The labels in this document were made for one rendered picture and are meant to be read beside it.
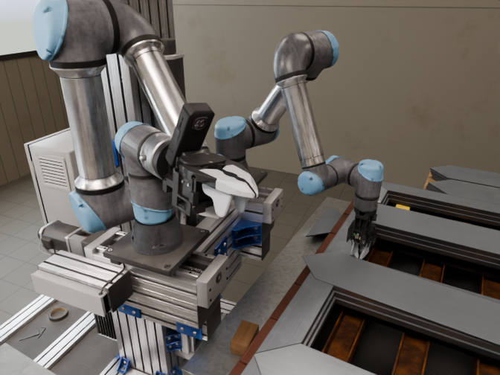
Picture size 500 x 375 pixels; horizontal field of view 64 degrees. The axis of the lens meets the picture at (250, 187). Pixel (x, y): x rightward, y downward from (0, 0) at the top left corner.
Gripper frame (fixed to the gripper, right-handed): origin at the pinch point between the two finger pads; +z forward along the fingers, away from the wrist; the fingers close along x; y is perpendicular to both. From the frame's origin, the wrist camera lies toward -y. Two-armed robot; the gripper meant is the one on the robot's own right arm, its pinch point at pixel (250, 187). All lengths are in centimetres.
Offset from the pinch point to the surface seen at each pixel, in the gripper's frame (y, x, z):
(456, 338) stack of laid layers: 53, -73, 12
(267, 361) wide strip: 56, -26, -14
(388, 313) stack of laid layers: 53, -66, -5
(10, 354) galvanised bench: 44, 24, -37
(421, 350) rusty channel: 68, -79, 3
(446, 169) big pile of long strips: 36, -183, -43
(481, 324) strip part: 49, -79, 16
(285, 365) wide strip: 56, -28, -10
